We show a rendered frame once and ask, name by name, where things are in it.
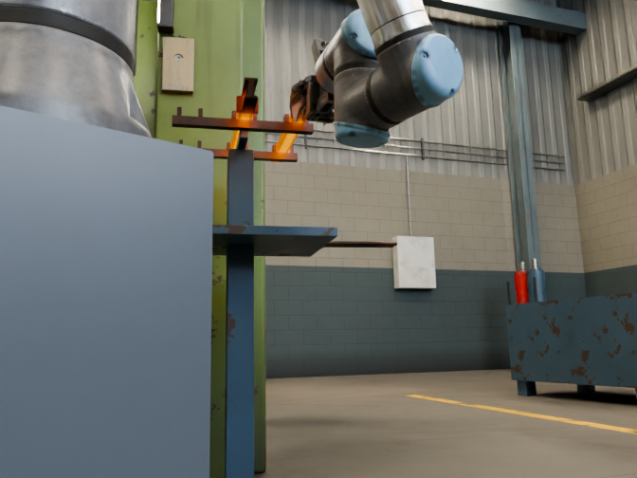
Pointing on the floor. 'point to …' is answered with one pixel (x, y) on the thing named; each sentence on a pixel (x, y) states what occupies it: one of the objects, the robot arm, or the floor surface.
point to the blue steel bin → (574, 342)
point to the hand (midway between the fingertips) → (304, 106)
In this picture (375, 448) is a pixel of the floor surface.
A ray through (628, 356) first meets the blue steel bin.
